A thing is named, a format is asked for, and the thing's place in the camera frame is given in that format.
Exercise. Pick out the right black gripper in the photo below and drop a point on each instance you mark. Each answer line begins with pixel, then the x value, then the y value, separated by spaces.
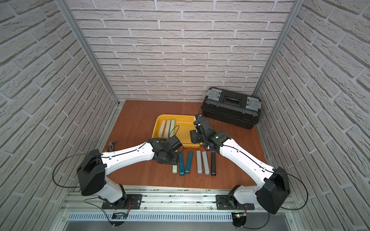
pixel 193 134

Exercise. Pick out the teal pruner left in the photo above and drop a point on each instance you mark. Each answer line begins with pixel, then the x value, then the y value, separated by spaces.
pixel 181 164

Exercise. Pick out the right aluminium corner post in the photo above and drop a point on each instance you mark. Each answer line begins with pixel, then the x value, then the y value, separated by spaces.
pixel 279 43

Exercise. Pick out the light green pruner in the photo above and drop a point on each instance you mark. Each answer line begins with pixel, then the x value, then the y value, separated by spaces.
pixel 174 169
pixel 172 125

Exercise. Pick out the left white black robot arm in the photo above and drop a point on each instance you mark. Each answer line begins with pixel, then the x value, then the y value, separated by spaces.
pixel 94 169

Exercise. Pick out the grey pruner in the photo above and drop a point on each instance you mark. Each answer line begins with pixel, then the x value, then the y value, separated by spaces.
pixel 205 162
pixel 199 162

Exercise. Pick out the grey pruner left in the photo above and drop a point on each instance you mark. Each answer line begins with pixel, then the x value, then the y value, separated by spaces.
pixel 199 162

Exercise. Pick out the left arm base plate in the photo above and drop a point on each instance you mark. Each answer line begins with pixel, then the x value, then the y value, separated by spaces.
pixel 121 202

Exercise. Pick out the aluminium corner post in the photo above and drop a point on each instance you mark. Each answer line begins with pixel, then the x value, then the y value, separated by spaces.
pixel 279 43
pixel 74 26

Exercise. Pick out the yellow plastic tray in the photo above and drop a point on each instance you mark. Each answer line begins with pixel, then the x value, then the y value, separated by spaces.
pixel 183 126

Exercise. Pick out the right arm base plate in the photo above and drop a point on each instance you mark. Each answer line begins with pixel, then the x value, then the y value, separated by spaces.
pixel 225 202

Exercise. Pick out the black plastic toolbox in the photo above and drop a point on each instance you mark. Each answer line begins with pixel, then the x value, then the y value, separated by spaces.
pixel 231 107

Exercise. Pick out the left aluminium corner post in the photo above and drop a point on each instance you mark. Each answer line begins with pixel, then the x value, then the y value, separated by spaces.
pixel 74 26

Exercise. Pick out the black folding pruner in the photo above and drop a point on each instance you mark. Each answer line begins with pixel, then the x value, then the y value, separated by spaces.
pixel 213 163

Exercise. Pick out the teal pruner right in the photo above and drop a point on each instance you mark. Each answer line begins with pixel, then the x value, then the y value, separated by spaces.
pixel 189 162

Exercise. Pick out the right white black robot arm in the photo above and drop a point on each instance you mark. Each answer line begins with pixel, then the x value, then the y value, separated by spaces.
pixel 272 184

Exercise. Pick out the grey pruner right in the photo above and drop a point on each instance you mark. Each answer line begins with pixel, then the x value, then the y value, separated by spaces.
pixel 205 162

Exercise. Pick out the teal pruner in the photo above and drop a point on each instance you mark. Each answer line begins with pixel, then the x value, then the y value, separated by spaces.
pixel 181 164
pixel 189 162

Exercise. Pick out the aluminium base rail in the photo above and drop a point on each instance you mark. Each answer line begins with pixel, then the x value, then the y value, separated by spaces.
pixel 149 203

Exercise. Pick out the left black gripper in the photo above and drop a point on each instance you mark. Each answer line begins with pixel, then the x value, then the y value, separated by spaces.
pixel 176 142

